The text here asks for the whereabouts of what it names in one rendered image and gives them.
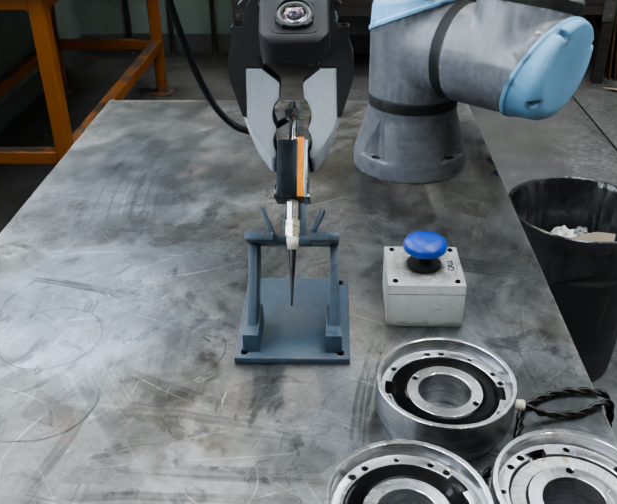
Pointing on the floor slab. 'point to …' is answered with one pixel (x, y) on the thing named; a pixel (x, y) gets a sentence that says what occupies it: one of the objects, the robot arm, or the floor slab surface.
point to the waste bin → (586, 256)
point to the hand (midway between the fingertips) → (293, 159)
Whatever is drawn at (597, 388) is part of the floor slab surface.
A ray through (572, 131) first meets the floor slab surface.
